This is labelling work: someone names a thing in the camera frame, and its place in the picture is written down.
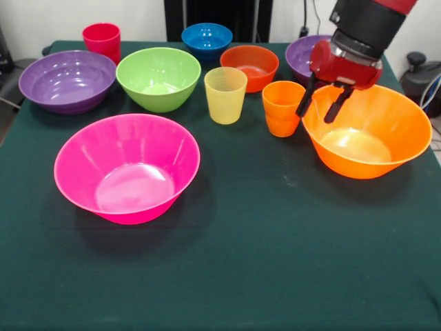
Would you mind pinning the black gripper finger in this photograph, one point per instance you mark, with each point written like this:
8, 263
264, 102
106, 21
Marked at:
307, 96
339, 103

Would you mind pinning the red cup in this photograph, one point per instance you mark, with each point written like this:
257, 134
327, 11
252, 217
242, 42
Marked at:
101, 39

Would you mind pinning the pink bowl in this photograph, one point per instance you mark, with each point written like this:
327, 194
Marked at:
131, 193

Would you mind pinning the red-orange bowl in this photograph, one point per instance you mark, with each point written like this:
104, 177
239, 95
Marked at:
255, 58

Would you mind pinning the large orange bowl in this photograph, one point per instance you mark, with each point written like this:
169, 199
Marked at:
365, 148

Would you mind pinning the orange cup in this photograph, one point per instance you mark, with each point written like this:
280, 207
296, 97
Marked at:
280, 117

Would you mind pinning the yellow cup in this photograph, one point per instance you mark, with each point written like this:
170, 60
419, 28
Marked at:
225, 103

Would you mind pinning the green bowl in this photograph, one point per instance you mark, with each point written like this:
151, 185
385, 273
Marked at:
158, 79

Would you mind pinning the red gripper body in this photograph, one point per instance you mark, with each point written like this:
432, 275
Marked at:
344, 70

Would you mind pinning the dark green table cloth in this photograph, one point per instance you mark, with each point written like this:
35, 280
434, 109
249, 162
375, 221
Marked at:
241, 258

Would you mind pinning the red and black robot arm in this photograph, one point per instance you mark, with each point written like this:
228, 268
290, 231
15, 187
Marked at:
365, 27

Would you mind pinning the blue bowl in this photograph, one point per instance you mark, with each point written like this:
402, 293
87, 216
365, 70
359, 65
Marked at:
206, 41

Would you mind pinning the purple bowl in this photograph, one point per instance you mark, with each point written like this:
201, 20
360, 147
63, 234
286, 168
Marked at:
299, 58
65, 82

